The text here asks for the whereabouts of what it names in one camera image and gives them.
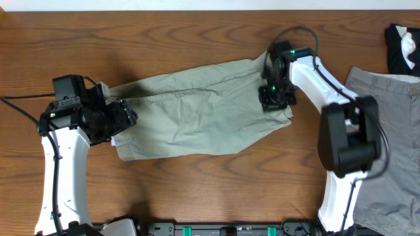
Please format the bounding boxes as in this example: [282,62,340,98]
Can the light green khaki shorts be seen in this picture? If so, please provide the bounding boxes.
[110,55,293,161]

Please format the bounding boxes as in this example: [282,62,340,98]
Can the grey shorts on pile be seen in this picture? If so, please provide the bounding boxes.
[345,67,419,235]

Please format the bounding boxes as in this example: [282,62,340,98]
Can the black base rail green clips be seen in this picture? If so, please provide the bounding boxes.
[91,214,324,236]

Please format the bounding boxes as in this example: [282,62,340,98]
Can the black and white garment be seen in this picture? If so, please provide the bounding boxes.
[385,24,419,77]

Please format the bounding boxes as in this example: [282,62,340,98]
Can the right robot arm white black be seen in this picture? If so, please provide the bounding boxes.
[259,41,382,235]

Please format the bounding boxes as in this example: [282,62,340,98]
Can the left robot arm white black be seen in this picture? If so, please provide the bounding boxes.
[34,75,138,235]

